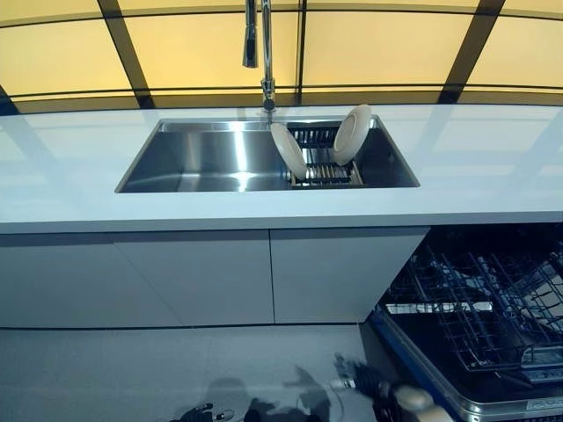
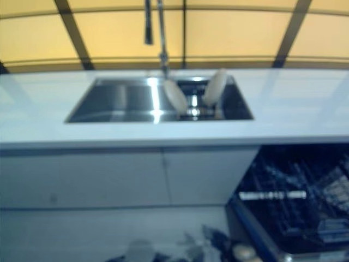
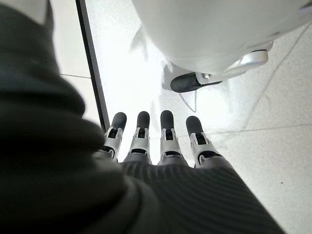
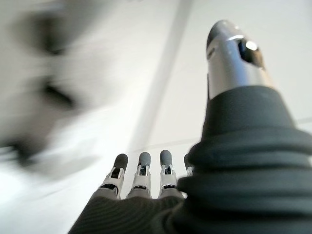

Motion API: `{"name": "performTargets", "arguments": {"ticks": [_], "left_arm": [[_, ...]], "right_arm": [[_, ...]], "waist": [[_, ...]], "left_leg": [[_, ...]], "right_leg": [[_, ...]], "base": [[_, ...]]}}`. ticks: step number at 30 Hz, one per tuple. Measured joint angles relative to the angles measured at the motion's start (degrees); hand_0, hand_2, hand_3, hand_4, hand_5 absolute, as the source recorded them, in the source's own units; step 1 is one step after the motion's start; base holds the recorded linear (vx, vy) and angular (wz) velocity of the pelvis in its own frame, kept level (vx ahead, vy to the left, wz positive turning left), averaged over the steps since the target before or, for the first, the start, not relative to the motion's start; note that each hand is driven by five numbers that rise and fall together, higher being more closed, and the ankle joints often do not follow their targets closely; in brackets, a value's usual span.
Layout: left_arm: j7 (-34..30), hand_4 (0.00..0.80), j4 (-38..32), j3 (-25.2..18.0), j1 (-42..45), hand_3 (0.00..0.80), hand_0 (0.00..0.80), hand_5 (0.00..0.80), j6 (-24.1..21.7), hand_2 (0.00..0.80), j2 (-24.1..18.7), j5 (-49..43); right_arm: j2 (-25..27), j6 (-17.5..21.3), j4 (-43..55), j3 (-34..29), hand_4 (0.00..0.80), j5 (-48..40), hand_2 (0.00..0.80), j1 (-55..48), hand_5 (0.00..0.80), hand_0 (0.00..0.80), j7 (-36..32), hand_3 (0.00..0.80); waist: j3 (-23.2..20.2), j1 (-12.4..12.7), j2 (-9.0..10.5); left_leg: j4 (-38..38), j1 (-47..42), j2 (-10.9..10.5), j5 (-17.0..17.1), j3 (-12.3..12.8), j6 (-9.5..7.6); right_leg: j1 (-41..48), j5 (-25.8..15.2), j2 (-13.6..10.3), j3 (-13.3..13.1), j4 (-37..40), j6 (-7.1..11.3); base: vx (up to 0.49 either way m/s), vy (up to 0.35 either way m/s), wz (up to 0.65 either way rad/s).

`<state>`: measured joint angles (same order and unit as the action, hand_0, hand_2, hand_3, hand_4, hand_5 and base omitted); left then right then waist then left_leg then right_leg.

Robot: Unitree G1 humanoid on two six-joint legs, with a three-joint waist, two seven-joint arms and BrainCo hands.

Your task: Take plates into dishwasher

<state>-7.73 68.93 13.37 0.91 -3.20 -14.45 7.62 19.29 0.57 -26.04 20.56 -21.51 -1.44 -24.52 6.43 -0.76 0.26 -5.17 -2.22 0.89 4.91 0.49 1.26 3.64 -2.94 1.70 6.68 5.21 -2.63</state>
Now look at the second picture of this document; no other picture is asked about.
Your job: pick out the window with dark frame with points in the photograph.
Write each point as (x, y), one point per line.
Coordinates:
(174, 30)

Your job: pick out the open dishwasher door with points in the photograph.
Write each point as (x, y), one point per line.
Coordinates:
(245, 234)

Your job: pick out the chrome kitchen faucet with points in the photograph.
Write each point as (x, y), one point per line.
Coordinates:
(163, 41)

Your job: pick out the white cabinet door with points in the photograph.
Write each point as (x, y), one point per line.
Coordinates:
(81, 177)
(207, 174)

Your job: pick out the stainless steel kitchen sink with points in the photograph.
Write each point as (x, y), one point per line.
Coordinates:
(122, 101)

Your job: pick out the beige round plate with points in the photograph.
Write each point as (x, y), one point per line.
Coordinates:
(215, 86)
(175, 94)

